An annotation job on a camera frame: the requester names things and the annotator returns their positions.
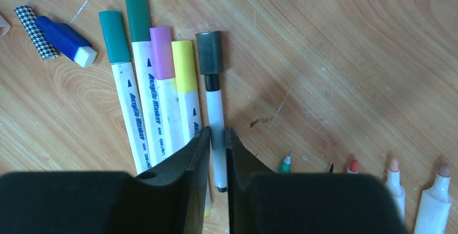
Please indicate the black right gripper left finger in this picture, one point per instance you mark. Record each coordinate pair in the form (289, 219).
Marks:
(167, 198)

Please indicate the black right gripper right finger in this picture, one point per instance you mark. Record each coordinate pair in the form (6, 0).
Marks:
(263, 201)

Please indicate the clear green gel pen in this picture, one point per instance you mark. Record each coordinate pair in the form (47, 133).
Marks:
(285, 166)

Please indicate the dark green capped marker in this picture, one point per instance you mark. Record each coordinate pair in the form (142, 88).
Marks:
(138, 16)

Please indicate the beige capped white marker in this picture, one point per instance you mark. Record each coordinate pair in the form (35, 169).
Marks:
(393, 185)

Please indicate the yellow capped white marker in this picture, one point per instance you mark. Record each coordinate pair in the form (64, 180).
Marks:
(187, 88)

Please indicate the pink capped white marker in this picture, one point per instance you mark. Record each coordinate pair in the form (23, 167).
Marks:
(167, 88)

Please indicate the black capped white marker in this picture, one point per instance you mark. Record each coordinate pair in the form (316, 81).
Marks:
(210, 60)

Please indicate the brown capped white marker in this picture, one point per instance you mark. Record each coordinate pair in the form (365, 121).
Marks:
(435, 204)

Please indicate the blue pen cap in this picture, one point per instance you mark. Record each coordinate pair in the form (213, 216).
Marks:
(68, 41)

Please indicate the houndstooth pen cap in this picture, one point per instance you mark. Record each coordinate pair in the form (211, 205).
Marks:
(27, 17)

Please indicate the beige marker cap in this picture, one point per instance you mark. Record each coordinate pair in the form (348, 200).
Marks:
(4, 26)

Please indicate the teal capped white marker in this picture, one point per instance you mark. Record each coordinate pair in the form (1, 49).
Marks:
(119, 55)

